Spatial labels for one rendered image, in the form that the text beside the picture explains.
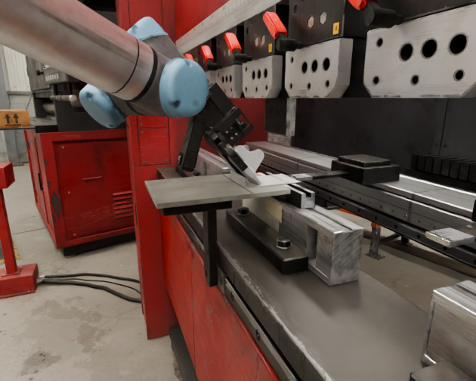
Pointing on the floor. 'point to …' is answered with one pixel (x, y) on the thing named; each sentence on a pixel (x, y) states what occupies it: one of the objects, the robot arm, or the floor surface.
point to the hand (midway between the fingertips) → (247, 179)
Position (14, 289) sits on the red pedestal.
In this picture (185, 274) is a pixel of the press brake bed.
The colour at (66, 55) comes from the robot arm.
